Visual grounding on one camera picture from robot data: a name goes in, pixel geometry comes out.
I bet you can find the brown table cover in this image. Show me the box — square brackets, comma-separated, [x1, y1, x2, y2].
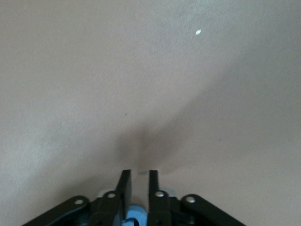
[0, 0, 301, 226]

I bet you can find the blue letter G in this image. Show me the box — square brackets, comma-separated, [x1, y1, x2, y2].
[122, 204, 149, 226]

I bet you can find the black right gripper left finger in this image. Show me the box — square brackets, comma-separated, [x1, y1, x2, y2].
[22, 169, 132, 226]

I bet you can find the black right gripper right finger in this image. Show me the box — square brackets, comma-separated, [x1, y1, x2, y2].
[147, 169, 246, 226]

